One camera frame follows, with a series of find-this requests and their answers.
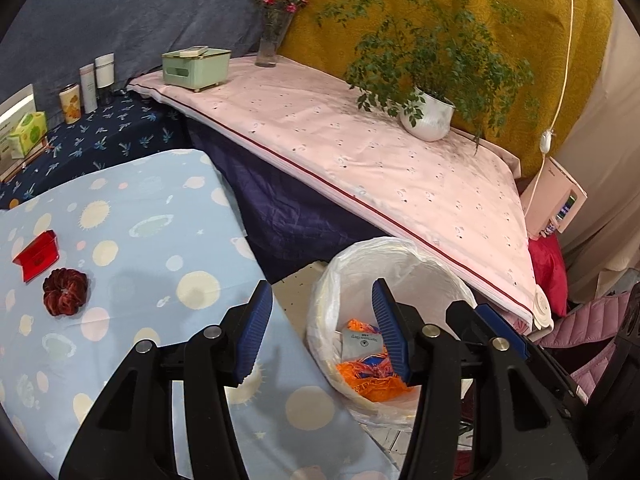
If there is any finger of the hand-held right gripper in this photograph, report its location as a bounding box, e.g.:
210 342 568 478
474 303 591 407
446 299 483 347

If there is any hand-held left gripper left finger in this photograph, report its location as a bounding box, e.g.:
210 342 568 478
57 280 274 480

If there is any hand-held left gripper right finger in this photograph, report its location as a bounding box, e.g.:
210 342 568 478
371 278 583 480

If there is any grey card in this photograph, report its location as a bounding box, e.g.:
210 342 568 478
342 329 386 361

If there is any orange plastic bag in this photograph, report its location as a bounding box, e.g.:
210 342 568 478
336 317 410 404

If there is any waste bin with white liner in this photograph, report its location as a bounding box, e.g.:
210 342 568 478
306 236 478 426

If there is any pink quilted jacket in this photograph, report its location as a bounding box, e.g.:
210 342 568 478
537 290 637 407

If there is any white round disc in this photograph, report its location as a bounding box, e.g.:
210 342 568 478
532 292 554 329

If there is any red cloth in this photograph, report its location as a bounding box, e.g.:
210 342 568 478
529 232 569 319

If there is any pink electronic device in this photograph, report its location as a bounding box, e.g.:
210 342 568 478
520 156 589 242

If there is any dark purple quilted cloth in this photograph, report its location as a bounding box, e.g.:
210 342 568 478
187 117 437 286

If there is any blue planet print tablecloth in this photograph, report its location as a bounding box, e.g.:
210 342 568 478
0 149 401 480

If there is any dark red velvet scrunchie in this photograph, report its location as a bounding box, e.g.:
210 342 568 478
42 268 87 317

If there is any beige curtain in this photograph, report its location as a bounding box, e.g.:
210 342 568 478
555 7 640 302

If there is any white plant pot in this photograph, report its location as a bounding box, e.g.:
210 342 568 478
399 87 456 142

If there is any pink bed cloth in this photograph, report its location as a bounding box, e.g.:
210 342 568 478
127 55 554 332

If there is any small red box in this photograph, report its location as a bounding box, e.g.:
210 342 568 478
12 230 61 282

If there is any navy patterned cloth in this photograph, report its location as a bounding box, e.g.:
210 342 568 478
0 91 194 211

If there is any green tissue box holder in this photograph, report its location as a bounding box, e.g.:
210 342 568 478
161 46 232 93

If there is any green leafy plant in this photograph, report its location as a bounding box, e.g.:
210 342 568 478
315 0 542 147

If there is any mustard yellow cloth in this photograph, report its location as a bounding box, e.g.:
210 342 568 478
277 0 614 181

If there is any glass vase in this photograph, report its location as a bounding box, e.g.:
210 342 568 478
255 10 291 68

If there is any can with orange print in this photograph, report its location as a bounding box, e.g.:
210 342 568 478
59 83 82 125

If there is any pale cosmetic tube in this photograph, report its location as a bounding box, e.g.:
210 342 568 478
79 64 99 115

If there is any white jar bottle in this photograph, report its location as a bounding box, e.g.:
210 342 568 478
95 53 116 106

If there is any green tissue pack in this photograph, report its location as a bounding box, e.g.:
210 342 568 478
7 112 49 159

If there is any white cardboard box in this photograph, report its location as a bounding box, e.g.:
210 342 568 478
0 85 37 182

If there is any grey-blue backdrop cloth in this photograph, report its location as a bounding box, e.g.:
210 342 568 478
0 0 309 126

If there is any white cable with switch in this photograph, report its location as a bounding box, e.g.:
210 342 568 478
525 0 577 241

